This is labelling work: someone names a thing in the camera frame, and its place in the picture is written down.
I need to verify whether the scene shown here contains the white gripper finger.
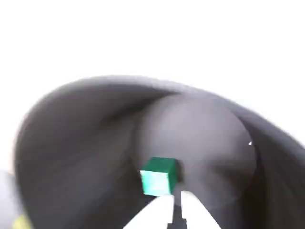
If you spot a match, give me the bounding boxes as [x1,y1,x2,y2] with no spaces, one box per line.
[180,190,223,229]
[122,195,174,229]

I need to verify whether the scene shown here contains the black round pot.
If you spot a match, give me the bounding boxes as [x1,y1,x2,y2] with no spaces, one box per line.
[14,75,305,229]

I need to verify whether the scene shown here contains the green cube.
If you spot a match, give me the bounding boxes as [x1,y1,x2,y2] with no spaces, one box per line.
[140,156,180,197]

